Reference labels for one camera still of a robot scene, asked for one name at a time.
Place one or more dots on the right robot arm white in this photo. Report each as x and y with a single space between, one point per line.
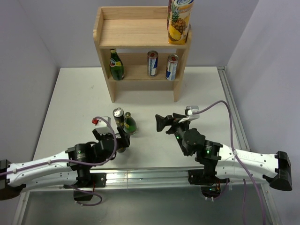
221 163

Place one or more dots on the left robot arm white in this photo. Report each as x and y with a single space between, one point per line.
68 168

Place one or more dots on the black can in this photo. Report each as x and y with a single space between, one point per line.
121 150
119 117

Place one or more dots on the right side aluminium rail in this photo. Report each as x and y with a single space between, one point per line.
237 124

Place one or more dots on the aluminium rail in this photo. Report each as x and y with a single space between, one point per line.
117 179
237 124

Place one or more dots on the green glass bottle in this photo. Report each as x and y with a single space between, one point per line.
130 126
116 66

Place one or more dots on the front aluminium rail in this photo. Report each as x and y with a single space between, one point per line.
117 179

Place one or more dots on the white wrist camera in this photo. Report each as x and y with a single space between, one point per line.
191 113
100 126

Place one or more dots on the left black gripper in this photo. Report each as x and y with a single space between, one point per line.
124 139

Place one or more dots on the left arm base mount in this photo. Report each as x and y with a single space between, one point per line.
85 190

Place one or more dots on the silver red-top can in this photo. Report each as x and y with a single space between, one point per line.
152 60
171 68

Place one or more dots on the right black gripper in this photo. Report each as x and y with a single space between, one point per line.
162 122

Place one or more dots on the pineapple juice carton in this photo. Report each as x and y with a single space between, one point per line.
179 13

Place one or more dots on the wooden two-tier shelf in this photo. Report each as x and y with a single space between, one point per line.
135 27

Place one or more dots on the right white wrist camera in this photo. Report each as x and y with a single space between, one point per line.
191 113

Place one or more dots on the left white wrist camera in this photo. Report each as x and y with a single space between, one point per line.
100 126

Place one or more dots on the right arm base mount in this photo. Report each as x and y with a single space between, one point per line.
212 188

